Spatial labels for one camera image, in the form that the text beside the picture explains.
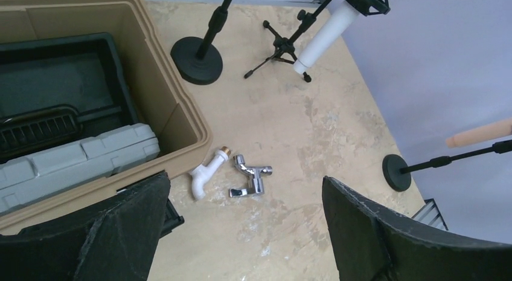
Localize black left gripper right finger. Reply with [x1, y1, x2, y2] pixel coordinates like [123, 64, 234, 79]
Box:
[322, 176, 511, 280]

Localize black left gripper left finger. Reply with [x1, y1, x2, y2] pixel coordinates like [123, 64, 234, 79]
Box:
[1, 172, 170, 280]

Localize black round-base mic stand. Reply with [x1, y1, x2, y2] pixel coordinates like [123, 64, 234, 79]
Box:
[170, 0, 232, 85]

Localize white microphone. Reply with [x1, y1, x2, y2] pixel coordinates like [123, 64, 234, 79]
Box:
[293, 1, 360, 74]

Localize black tripod mic stand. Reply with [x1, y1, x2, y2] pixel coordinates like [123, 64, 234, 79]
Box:
[244, 0, 390, 83]

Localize right round-base mic stand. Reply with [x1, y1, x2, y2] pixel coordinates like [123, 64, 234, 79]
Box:
[382, 140, 511, 192]

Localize beige pink microphone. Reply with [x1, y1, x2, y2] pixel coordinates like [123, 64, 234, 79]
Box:
[446, 118, 511, 148]

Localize grey plastic tool case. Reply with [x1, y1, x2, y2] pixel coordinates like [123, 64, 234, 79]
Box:
[1, 123, 160, 214]

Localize white plastic faucet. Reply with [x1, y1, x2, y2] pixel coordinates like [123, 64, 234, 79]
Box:
[188, 146, 231, 201]

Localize chrome metal faucet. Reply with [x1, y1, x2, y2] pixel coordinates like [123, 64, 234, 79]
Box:
[229, 154, 273, 198]

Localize tan plastic storage case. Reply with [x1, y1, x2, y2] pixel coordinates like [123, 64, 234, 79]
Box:
[1, 0, 213, 235]

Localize black inner tray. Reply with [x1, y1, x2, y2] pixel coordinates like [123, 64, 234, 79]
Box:
[1, 33, 139, 163]

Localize aluminium rail frame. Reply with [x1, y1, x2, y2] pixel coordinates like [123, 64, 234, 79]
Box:
[412, 199, 449, 231]

